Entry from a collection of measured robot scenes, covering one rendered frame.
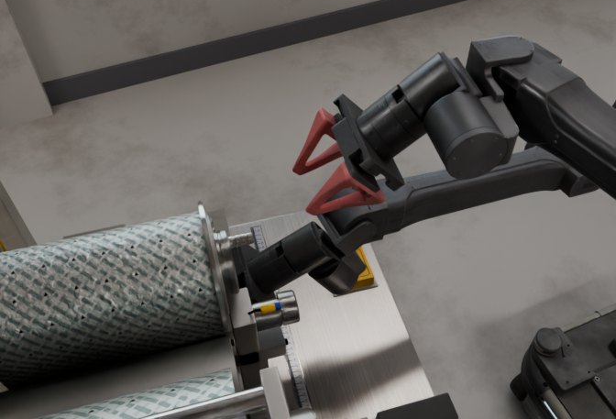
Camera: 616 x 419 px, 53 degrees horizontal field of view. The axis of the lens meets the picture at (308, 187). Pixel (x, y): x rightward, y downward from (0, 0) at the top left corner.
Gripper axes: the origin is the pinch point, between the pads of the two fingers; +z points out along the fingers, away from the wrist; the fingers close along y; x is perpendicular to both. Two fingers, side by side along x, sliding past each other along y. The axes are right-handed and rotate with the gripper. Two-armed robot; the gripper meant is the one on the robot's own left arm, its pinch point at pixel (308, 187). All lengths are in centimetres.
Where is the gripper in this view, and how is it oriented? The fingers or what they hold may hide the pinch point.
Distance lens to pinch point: 66.7
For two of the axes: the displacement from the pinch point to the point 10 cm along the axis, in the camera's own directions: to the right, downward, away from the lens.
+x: -6.2, -3.7, -6.9
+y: -2.5, -7.4, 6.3
